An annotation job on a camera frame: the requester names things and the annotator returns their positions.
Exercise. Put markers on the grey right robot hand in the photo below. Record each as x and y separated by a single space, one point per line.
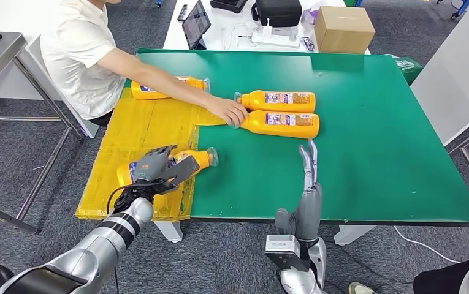
309 215

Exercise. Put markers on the seated person's right forearm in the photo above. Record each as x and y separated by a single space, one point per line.
181 90

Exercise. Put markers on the white power strip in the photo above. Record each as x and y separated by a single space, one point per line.
274 39

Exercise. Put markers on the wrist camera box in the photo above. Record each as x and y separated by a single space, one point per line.
183 172
285 253

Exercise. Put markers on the standing person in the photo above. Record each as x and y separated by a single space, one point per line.
441 280

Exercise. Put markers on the yellow taped sheet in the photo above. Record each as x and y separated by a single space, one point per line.
136 130

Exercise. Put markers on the white table leg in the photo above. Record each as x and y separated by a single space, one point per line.
170 231
348 235

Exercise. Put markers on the black remote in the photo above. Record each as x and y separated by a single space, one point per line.
183 12

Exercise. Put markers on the small dark packet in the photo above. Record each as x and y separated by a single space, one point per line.
308 43

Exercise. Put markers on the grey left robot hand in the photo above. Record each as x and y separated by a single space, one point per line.
151 168

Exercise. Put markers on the pale purple plastic bag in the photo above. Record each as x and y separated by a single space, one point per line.
310 16

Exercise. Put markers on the orange detergent bottle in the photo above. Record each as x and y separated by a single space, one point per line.
277 108
136 94
199 158
277 130

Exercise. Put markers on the black tablet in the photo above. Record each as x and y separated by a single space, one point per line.
197 22

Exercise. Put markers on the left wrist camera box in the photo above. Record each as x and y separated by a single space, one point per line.
183 172

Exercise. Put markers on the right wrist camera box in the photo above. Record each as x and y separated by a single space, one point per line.
285 253

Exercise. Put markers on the white board table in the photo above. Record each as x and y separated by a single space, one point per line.
453 73

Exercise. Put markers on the blue metal frame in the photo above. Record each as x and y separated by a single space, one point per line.
461 6

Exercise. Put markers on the black tray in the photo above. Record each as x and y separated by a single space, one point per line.
229 5

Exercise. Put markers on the black carry case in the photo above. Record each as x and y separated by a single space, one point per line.
278 12

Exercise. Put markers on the brown cardboard box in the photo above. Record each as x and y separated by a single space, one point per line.
343 32

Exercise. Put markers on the standing person's shoe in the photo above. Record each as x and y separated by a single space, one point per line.
358 289

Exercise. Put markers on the green table mat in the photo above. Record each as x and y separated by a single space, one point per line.
380 142

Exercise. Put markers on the seated person's right hand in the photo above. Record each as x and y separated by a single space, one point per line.
228 111

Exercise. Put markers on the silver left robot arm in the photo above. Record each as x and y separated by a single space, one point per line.
92 251

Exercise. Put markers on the seated person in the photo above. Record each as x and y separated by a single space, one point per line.
76 52

